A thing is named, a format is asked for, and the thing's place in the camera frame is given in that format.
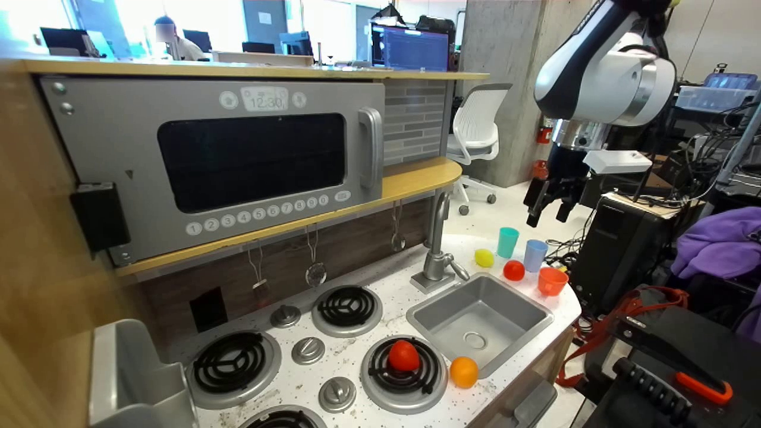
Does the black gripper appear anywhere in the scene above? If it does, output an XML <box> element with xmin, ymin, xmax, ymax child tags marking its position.
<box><xmin>523</xmin><ymin>144</ymin><xmax>590</xmax><ymax>231</ymax></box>

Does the blue plastic cup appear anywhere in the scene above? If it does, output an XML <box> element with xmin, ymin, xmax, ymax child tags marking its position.
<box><xmin>521</xmin><ymin>237</ymin><xmax>551</xmax><ymax>275</ymax></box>

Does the teal plastic cup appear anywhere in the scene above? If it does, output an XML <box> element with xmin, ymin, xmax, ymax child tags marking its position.
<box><xmin>495</xmin><ymin>223</ymin><xmax>523</xmax><ymax>262</ymax></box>

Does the small red cup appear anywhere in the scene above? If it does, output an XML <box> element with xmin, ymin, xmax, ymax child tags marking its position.
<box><xmin>501</xmin><ymin>257</ymin><xmax>527</xmax><ymax>285</ymax></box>

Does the white flat box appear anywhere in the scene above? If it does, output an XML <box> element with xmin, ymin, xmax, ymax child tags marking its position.
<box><xmin>581</xmin><ymin>148</ymin><xmax>655</xmax><ymax>178</ymax></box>

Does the black equipment box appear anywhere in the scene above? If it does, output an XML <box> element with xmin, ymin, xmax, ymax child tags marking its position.
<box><xmin>571</xmin><ymin>190</ymin><xmax>684</xmax><ymax>316</ymax></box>

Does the light grey office chair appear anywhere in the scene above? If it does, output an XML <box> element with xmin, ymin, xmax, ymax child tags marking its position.
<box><xmin>444</xmin><ymin>80</ymin><xmax>513</xmax><ymax>216</ymax></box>

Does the silver toy faucet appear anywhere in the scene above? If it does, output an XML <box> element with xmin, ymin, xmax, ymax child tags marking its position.
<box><xmin>409</xmin><ymin>190</ymin><xmax>470</xmax><ymax>294</ymax></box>

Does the grey toy sink basin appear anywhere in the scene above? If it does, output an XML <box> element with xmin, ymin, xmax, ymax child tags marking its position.
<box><xmin>405</xmin><ymin>273</ymin><xmax>557</xmax><ymax>381</ymax></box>

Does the purple cloth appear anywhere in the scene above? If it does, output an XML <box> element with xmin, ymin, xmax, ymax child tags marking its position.
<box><xmin>671</xmin><ymin>205</ymin><xmax>761</xmax><ymax>284</ymax></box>

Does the orange toy ball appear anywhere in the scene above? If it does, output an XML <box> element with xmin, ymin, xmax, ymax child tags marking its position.
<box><xmin>447</xmin><ymin>354</ymin><xmax>483</xmax><ymax>393</ymax></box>

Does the grey electronic console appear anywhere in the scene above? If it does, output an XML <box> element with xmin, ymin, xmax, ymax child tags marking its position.
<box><xmin>672</xmin><ymin>68</ymin><xmax>761</xmax><ymax>118</ymax></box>

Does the blue screen monitor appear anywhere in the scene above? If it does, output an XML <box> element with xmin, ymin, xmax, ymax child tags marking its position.
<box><xmin>381</xmin><ymin>26</ymin><xmax>452</xmax><ymax>74</ymax></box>

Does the red toy ball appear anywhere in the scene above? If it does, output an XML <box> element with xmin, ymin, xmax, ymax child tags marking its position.
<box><xmin>386</xmin><ymin>338</ymin><xmax>423</xmax><ymax>377</ymax></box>

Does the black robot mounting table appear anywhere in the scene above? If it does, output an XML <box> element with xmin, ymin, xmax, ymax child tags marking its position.
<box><xmin>581</xmin><ymin>306</ymin><xmax>761</xmax><ymax>428</ymax></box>

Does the black coil toy burner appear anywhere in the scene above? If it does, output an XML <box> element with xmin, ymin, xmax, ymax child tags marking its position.
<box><xmin>183</xmin><ymin>328</ymin><xmax>284</xmax><ymax>411</ymax></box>
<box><xmin>360</xmin><ymin>332</ymin><xmax>452</xmax><ymax>417</ymax></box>
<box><xmin>309</xmin><ymin>284</ymin><xmax>386</xmax><ymax>339</ymax></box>
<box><xmin>236</xmin><ymin>404</ymin><xmax>329</xmax><ymax>428</ymax></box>

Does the silver stove knob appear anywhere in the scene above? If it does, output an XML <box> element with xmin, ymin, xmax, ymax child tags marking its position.
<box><xmin>291</xmin><ymin>335</ymin><xmax>329</xmax><ymax>367</ymax></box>
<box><xmin>268</xmin><ymin>301</ymin><xmax>301</xmax><ymax>330</ymax></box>
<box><xmin>317</xmin><ymin>375</ymin><xmax>360</xmax><ymax>417</ymax></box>

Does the seated person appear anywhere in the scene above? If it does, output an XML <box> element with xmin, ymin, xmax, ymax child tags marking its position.
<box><xmin>153</xmin><ymin>13</ymin><xmax>215</xmax><ymax>64</ymax></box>

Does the grey toy microwave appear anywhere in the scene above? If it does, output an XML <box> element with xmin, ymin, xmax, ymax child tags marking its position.
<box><xmin>39</xmin><ymin>74</ymin><xmax>391</xmax><ymax>268</ymax></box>

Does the small black mounted box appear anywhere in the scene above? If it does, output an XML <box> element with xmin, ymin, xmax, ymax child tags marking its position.
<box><xmin>66</xmin><ymin>181</ymin><xmax>134</xmax><ymax>254</ymax></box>

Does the grey plastic dispenser tray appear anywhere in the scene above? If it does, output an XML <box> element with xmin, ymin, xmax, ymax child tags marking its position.
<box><xmin>86</xmin><ymin>316</ymin><xmax>198</xmax><ymax>428</ymax></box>

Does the wooden toy kitchen unit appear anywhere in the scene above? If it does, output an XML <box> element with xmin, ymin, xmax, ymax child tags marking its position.
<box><xmin>0</xmin><ymin>58</ymin><xmax>586</xmax><ymax>428</ymax></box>

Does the orange cup with handle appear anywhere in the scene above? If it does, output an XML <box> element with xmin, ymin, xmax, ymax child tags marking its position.
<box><xmin>536</xmin><ymin>265</ymin><xmax>571</xmax><ymax>299</ymax></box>

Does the red strap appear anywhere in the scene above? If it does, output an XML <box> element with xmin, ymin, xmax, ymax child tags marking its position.
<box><xmin>551</xmin><ymin>285</ymin><xmax>693</xmax><ymax>393</ymax></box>

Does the silver wire hook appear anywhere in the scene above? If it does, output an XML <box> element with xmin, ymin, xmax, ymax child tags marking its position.
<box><xmin>242</xmin><ymin>246</ymin><xmax>272</xmax><ymax>292</ymax></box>
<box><xmin>386</xmin><ymin>203</ymin><xmax>409</xmax><ymax>254</ymax></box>
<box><xmin>301</xmin><ymin>229</ymin><xmax>330</xmax><ymax>290</ymax></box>

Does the orange handled black clamp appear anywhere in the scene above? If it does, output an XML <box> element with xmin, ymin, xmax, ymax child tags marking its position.
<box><xmin>612</xmin><ymin>356</ymin><xmax>738</xmax><ymax>424</ymax></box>

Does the black square wall plate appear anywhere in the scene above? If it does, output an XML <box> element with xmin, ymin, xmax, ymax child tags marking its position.
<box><xmin>189</xmin><ymin>285</ymin><xmax>231</xmax><ymax>335</ymax></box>

